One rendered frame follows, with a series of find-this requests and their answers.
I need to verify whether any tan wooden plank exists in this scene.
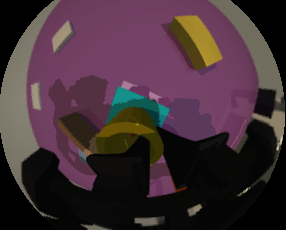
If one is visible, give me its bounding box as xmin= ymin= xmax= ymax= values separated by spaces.
xmin=57 ymin=113 xmax=99 ymax=156

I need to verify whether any beige flat square tile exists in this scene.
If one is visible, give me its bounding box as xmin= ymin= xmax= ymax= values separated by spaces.
xmin=52 ymin=20 xmax=75 ymax=54
xmin=31 ymin=81 xmax=42 ymax=110

